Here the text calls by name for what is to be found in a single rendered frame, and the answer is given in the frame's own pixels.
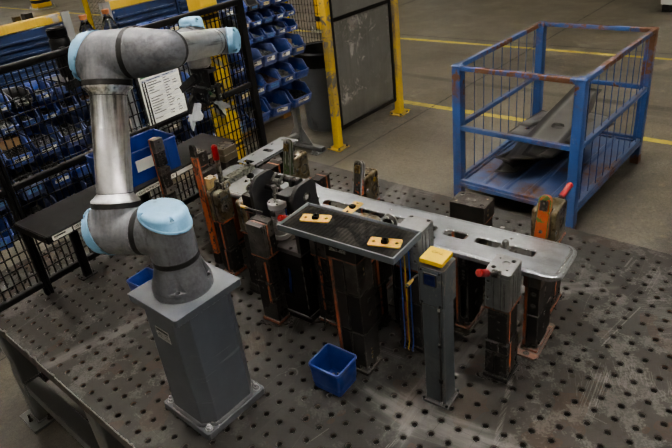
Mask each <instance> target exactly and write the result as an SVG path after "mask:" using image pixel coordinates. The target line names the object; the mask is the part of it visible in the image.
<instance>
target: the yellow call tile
mask: <svg viewBox="0 0 672 448"><path fill-rule="evenodd" d="M452 256H453V252H452V251H448V250H444V249H440V248H437V247H433V246H430V247H429V248H428V249H427V250H426V252H425V253H424V254H423V255H422V256H421V257H420V258H419V261H420V262H422V263H426V264H429V265H432V266H436V267H439V268H442V267H443V266H444V265H445V264H446V263H447V262H448V261H449V260H450V258H451V257H452Z"/></svg>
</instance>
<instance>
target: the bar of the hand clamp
mask: <svg viewBox="0 0 672 448"><path fill-rule="evenodd" d="M254 170H255V165H253V164H250V163H249V161H246V164H245V165H244V166H242V167H240V168H238V169H236V170H235V171H233V172H231V173H229V174H228V175H226V176H224V177H223V178H224V181H229V182H230V184H232V183H234V182H235V181H237V180H239V179H241V178H242V177H244V176H247V178H253V177H254V174H253V173H251V172H252V171H254ZM224 181H223V182H224ZM223 182H222V183H220V185H219V180H217V181H215V182H214V183H215V187H216V188H217V187H219V186H220V187H221V189H223Z"/></svg>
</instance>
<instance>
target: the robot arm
mask: <svg viewBox="0 0 672 448"><path fill-rule="evenodd" d="M240 48H241V37H240V33H239V31H238V30H237V29H236V28H234V27H225V28H212V29H205V27H204V24H203V20H202V18H201V17H200V16H189V17H184V18H181V19H180V20H179V30H177V31H176V30H172V29H152V28H138V27H135V28H123V29H109V30H98V29H97V30H92V31H88V32H82V33H80V34H78V35H77V36H76V37H75V39H73V40H72V42H71V44H70V47H69V51H68V64H69V68H70V70H71V71H72V74H73V76H74V77H75V78H76V79H78V80H80V81H81V87H82V89H83V90H85V91H86V92H87V93H88V95H89V102H90V115H91V129H92V142H93V156H94V169H95V183H96V196H95V197H94V198H93V199H92V200H91V201H90V207H91V208H89V209H88V210H87V211H86V212H85V213H84V215H83V218H84V219H82V221H81V232H82V236H83V239H84V241H85V243H86V245H87V246H88V247H89V248H91V250H92V251H94V252H96V253H99V254H107V255H149V256H150V258H151V261H152V264H153V279H152V290H153V293H154V296H155V298H156V299H157V300H158V301H159V302H161V303H164V304H182V303H187V302H190V301H193V300H195V299H197V298H199V297H201V296H202V295H204V294H205V293H206V292H208V291H209V289H210V288H211V287H212V285H213V282H214V278H213V274H212V271H211V269H210V267H209V266H208V264H207V263H206V261H205V260H204V259H203V257H202V256H201V254H200V251H199V247H198V243H197V239H196V236H195V232H194V228H193V220H192V217H191V215H190V213H189V210H188V208H187V206H186V205H185V204H184V203H183V202H182V201H180V200H177V199H174V198H157V199H156V200H153V199H152V200H149V201H147V202H145V203H143V204H142V205H141V199H140V198H139V197H138V196H137V195H136V194H134V191H133V177H132V162H131V147H130V132H129V117H128V102H127V94H128V92H129V91H130V90H131V89H132V88H133V79H134V78H145V77H149V76H153V75H157V74H160V73H163V72H167V71H170V70H173V69H177V68H180V67H181V66H183V65H184V64H185V63H186V62H187V64H188V67H189V69H190V72H191V73H194V74H192V75H191V76H190V77H189V78H188V79H187V80H186V81H185V82H183V83H182V85H181V86H180V87H179V88H180V90H181V92H182V93H188V92H191V95H190V97H189V100H188V114H189V121H190V125H191V129H192V131H194V130H195V126H196V122H197V121H201V120H202V119H203V117H204V115H203V113H202V112H201V103H205V104H207V105H211V103H212V104H214V105H215V106H216V108H217V109H218V110H219V112H220V113H221V114H223V115H224V116H226V110H225V108H230V105H229V104H228V103H226V102H223V101H222V100H223V98H226V97H225V92H224V87H223V83H218V82H215V77H214V72H215V71H216V67H213V66H212V65H211V58H210V57H211V56H216V55H221V54H231V53H237V52H239V50H240ZM221 87H222V89H223V94H224V95H222V91H221ZM197 101H198V103H197Z"/></svg>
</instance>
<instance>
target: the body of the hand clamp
mask: <svg viewBox="0 0 672 448"><path fill-rule="evenodd" d="M206 193H207V198H208V202H209V206H210V211H211V215H212V221H213V222H216V226H217V231H218V235H219V239H220V243H221V247H222V248H220V250H221V255H222V259H223V263H224V267H226V269H224V270H225V271H227V272H229V273H231V274H233V275H235V276H237V275H238V274H240V273H241V272H243V271H244V270H245V269H247V265H245V264H244V258H243V254H242V249H241V245H240V244H239V242H238V237H237V232H236V228H235V223H234V218H235V217H236V215H235V213H234V208H233V203H232V199H231V194H230V189H229V187H228V188H227V189H221V187H220V186H219V187H217V188H216V187H213V188H211V189H209V190H207V192H206Z"/></svg>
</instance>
